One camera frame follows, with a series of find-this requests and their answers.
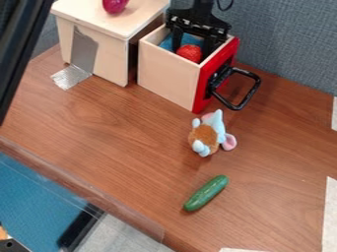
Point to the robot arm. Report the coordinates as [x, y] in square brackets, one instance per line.
[202, 4]

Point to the green toy cucumber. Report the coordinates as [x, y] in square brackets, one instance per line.
[206, 193]

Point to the blue cloth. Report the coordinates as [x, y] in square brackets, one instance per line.
[190, 40]

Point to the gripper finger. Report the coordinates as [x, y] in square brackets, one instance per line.
[208, 48]
[176, 38]

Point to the drawer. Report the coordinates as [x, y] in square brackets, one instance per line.
[184, 77]

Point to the blue plush animal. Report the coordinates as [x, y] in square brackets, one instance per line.
[209, 134]

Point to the red toy strawberry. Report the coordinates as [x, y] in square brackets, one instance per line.
[189, 52]

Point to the pink toy fruit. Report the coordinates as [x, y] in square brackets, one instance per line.
[115, 5]

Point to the cabinet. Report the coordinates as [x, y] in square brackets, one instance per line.
[103, 36]

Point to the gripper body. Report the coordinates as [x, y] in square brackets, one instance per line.
[197, 21]

